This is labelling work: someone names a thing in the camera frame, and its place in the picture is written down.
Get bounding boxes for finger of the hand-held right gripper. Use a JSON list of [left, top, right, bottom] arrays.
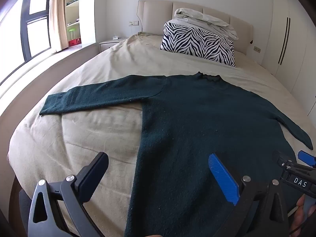
[[272, 151, 300, 176], [297, 150, 316, 167]]

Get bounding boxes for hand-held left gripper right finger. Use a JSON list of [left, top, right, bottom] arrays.
[[208, 152, 290, 237]]

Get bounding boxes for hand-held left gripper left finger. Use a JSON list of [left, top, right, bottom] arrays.
[[28, 152, 109, 237]]

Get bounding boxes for dark green knit sweater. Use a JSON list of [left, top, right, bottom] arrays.
[[39, 71, 313, 237]]

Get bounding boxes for person's right hand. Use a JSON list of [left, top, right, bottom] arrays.
[[289, 194, 316, 236]]

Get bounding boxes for white wardrobe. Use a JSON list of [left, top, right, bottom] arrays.
[[262, 0, 316, 113]]

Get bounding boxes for bed with beige sheet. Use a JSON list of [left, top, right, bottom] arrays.
[[7, 32, 316, 237]]

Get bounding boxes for white nightstand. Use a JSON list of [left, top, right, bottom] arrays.
[[99, 38, 129, 53]]

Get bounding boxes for zebra print pillow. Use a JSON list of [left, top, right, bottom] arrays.
[[160, 22, 236, 68]]

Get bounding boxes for folded white duvet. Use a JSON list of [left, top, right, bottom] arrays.
[[172, 8, 239, 40]]

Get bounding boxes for beige curtain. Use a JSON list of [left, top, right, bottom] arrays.
[[49, 0, 68, 54]]

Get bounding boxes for black framed window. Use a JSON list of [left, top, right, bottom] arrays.
[[20, 0, 53, 62]]

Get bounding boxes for beige padded headboard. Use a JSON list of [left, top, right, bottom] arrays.
[[137, 0, 254, 55]]

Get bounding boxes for black wardrobe handles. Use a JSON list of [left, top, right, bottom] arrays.
[[278, 17, 291, 66]]

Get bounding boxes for white wall shelf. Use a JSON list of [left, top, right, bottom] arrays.
[[65, 0, 82, 48]]

